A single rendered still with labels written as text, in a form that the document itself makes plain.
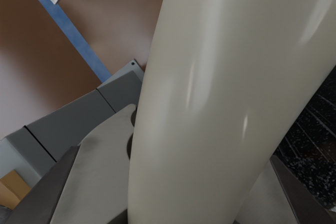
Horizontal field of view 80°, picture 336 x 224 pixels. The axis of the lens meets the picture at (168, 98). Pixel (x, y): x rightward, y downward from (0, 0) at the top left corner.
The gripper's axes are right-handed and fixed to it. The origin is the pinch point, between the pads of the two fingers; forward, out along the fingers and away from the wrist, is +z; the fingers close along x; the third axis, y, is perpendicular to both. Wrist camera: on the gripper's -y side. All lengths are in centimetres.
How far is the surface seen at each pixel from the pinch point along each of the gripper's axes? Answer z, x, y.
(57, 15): 127, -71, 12
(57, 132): 40, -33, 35
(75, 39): 122, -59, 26
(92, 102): 61, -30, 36
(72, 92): 119, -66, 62
